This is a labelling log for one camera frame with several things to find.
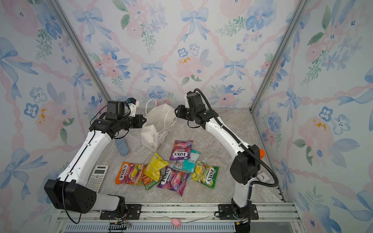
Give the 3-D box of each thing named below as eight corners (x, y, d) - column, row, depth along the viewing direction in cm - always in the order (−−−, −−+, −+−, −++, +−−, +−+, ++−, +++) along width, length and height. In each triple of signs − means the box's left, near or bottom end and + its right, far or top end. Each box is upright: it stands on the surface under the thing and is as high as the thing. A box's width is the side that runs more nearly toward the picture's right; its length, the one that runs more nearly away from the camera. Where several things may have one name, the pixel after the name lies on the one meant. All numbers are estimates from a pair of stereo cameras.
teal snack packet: (174, 168, 91) (173, 165, 88) (182, 149, 99) (182, 146, 96) (192, 175, 88) (192, 172, 85) (200, 155, 97) (200, 152, 93)
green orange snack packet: (137, 184, 85) (136, 183, 83) (144, 174, 88) (143, 173, 87) (150, 192, 82) (150, 191, 80) (157, 182, 85) (157, 181, 84)
